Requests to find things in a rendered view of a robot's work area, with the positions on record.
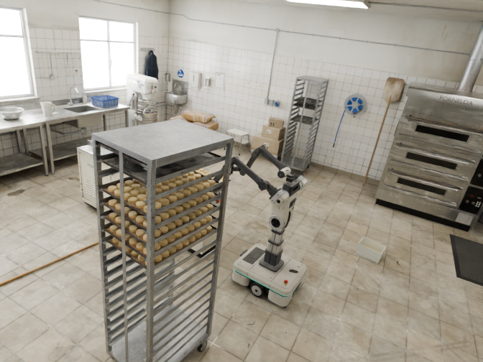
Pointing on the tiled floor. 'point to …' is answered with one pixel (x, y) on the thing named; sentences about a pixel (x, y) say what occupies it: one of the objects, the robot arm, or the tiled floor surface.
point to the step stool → (239, 138)
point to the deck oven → (437, 157)
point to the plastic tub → (370, 250)
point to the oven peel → (393, 90)
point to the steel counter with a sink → (77, 110)
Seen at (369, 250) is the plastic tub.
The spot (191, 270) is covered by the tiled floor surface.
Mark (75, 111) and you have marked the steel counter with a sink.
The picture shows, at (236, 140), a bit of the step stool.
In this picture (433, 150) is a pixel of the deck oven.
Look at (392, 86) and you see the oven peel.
